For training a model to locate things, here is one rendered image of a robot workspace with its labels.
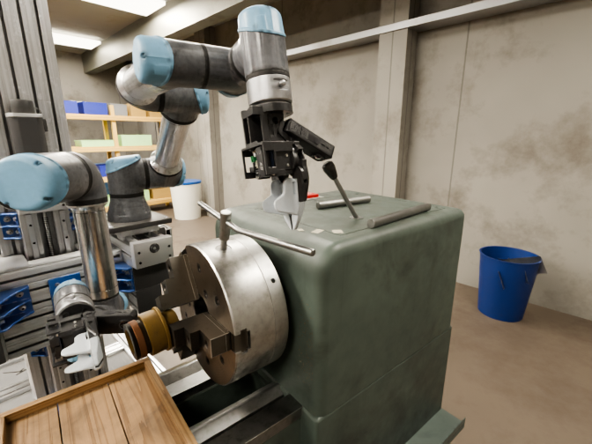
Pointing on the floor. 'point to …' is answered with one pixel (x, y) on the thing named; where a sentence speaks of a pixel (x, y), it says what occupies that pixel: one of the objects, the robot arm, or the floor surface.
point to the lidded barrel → (187, 200)
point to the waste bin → (506, 281)
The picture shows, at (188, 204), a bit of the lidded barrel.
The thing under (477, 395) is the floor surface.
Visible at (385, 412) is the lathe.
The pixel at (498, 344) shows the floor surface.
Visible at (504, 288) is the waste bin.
